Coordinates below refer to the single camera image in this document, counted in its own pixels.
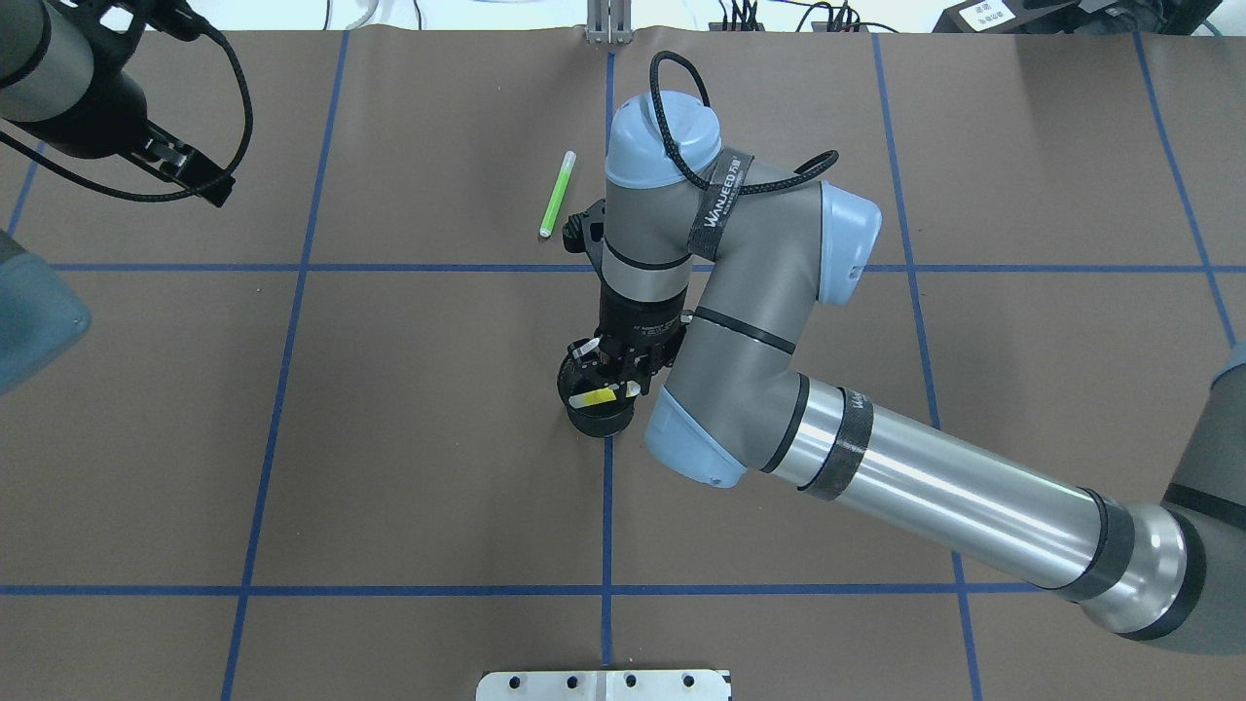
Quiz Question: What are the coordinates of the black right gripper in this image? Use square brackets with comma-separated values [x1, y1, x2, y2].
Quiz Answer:
[569, 288, 689, 398]

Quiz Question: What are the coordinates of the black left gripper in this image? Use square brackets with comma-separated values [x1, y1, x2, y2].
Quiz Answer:
[128, 120, 235, 208]

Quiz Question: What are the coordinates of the yellow highlighter pen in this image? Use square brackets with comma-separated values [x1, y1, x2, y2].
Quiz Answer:
[567, 383, 627, 408]

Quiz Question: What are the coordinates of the green highlighter pen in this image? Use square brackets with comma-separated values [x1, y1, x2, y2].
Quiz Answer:
[537, 149, 577, 240]

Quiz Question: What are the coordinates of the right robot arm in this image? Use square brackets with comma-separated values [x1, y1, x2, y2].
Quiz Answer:
[558, 92, 1245, 655]

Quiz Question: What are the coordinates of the black mesh pen cup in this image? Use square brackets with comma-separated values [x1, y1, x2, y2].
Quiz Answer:
[556, 354, 635, 438]

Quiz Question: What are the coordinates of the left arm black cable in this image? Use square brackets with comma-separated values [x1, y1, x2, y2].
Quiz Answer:
[0, 24, 255, 205]

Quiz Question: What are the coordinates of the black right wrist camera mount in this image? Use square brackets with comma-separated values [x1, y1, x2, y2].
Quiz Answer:
[561, 197, 606, 271]

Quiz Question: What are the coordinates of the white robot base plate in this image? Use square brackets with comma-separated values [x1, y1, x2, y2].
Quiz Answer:
[475, 669, 734, 700]

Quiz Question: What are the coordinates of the aluminium frame post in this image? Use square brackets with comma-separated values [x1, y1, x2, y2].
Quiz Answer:
[584, 0, 635, 45]

